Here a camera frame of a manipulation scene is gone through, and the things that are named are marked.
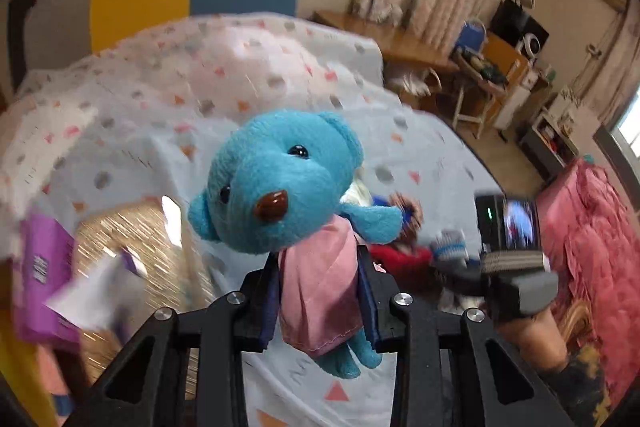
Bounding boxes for blue teddy bear pink dress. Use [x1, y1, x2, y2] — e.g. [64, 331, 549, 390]
[188, 109, 404, 379]

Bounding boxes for white knitted sock bundle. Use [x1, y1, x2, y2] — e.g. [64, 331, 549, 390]
[430, 229, 469, 265]

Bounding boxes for person's right hand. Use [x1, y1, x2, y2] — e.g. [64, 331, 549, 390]
[497, 308, 568, 373]

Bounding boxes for phone mounted on gripper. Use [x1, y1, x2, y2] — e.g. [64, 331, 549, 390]
[474, 193, 541, 254]

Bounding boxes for red knitted item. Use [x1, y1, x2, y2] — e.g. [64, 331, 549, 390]
[369, 244, 434, 294]

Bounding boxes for pink blanket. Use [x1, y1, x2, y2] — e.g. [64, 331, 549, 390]
[536, 158, 639, 404]

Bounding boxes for ornate gold tissue box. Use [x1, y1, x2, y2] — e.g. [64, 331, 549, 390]
[73, 195, 214, 383]

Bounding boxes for yellow metal tin tray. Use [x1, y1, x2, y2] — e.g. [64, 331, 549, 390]
[1, 310, 58, 426]

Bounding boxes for purple tissue carton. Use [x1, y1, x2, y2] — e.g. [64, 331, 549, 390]
[12, 212, 79, 352]

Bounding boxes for white basket under desk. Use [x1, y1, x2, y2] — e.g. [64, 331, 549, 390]
[385, 66, 442, 98]

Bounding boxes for patterned plastic table cover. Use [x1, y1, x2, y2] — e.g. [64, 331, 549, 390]
[1, 14, 498, 310]

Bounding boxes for blue folding chair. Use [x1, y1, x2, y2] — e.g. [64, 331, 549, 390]
[454, 18, 487, 53]

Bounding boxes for black television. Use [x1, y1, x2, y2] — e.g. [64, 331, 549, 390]
[489, 0, 549, 58]

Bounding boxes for wooden desk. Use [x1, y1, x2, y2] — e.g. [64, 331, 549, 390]
[312, 10, 459, 74]

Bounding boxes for packages on desk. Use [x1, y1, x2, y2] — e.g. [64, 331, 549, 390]
[347, 0, 404, 27]

